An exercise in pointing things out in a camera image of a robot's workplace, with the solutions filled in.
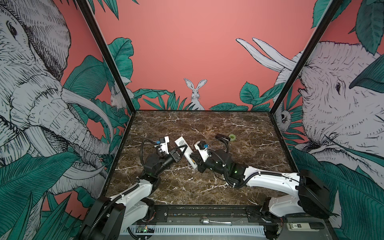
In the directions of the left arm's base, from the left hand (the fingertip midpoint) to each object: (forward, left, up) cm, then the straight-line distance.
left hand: (187, 146), depth 74 cm
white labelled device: (-35, -57, -17) cm, 69 cm away
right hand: (-5, -1, -1) cm, 5 cm away
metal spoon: (-30, -8, -22) cm, 38 cm away
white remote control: (+2, +3, 0) cm, 4 cm away
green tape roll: (+19, -31, -22) cm, 43 cm away
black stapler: (+20, -23, -21) cm, 37 cm away
